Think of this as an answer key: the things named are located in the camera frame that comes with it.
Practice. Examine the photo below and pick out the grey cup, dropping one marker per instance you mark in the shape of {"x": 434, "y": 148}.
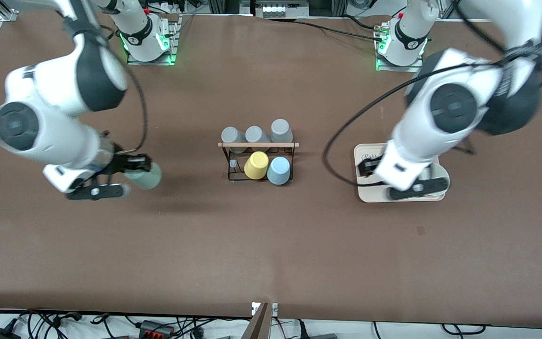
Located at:
{"x": 231, "y": 135}
{"x": 281, "y": 129}
{"x": 255, "y": 134}

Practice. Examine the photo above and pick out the beige plastic tray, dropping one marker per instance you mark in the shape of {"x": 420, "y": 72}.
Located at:
{"x": 370, "y": 193}

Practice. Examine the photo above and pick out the black power adapter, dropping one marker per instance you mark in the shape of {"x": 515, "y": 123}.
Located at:
{"x": 0, "y": 333}

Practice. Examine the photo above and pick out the grey control box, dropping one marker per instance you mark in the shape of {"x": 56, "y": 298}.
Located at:
{"x": 280, "y": 8}

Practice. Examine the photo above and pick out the light blue cup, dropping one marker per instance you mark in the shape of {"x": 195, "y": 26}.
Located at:
{"x": 279, "y": 170}

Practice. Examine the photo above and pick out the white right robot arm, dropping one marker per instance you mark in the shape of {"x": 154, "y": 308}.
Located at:
{"x": 59, "y": 89}

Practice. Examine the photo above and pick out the white bowl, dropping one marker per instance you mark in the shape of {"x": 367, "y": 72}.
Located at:
{"x": 442, "y": 176}

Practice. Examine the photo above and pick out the black power strip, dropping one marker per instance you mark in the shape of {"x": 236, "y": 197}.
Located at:
{"x": 155, "y": 328}

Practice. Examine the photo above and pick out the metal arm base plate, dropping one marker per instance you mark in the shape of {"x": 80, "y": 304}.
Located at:
{"x": 175, "y": 42}
{"x": 384, "y": 66}

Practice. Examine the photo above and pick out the yellow cup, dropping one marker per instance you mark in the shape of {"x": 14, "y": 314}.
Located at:
{"x": 256, "y": 165}

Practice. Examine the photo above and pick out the pale green cup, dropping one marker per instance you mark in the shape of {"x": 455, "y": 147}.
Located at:
{"x": 151, "y": 176}

